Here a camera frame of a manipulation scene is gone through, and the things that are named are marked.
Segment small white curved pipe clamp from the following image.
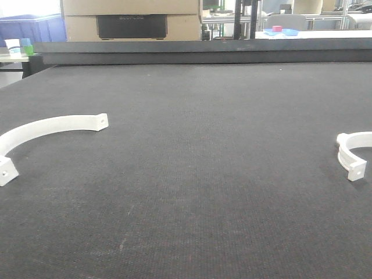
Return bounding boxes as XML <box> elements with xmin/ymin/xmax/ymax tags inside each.
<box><xmin>337</xmin><ymin>131</ymin><xmax>371</xmax><ymax>181</ymax></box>

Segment large white curved pipe clamp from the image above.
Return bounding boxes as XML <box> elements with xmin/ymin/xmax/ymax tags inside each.
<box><xmin>1</xmin><ymin>113</ymin><xmax>109</xmax><ymax>187</ymax></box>

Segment light blue tray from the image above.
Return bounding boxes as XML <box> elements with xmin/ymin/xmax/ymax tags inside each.
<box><xmin>263</xmin><ymin>28</ymin><xmax>299</xmax><ymax>37</ymax></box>

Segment red block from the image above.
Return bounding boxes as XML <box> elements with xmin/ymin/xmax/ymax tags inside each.
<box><xmin>271</xmin><ymin>25</ymin><xmax>282</xmax><ymax>33</ymax></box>

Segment large cardboard box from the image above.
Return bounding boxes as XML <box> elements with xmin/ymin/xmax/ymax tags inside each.
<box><xmin>61</xmin><ymin>0</ymin><xmax>202</xmax><ymax>42</ymax></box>

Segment dark blue storage crate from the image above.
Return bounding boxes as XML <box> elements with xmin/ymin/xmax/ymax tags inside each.
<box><xmin>1</xmin><ymin>14</ymin><xmax>67</xmax><ymax>47</ymax></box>

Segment green and blue blocks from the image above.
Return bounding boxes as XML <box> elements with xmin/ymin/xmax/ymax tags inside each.
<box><xmin>20</xmin><ymin>38</ymin><xmax>34</xmax><ymax>56</ymax></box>

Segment white paper cup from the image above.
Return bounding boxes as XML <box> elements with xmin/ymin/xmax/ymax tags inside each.
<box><xmin>5</xmin><ymin>39</ymin><xmax>22</xmax><ymax>57</ymax></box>

